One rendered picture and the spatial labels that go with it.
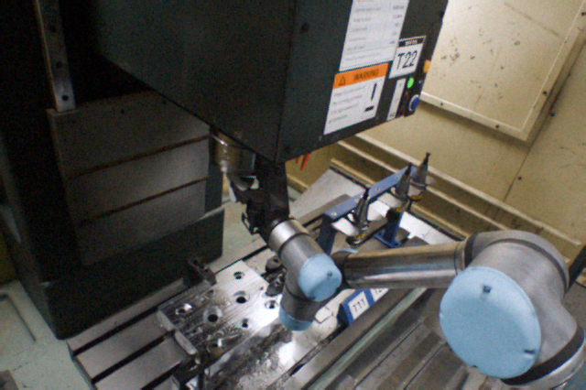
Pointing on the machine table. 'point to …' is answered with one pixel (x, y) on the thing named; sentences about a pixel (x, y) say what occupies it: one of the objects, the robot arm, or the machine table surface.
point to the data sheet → (373, 32)
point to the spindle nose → (232, 157)
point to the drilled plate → (179, 326)
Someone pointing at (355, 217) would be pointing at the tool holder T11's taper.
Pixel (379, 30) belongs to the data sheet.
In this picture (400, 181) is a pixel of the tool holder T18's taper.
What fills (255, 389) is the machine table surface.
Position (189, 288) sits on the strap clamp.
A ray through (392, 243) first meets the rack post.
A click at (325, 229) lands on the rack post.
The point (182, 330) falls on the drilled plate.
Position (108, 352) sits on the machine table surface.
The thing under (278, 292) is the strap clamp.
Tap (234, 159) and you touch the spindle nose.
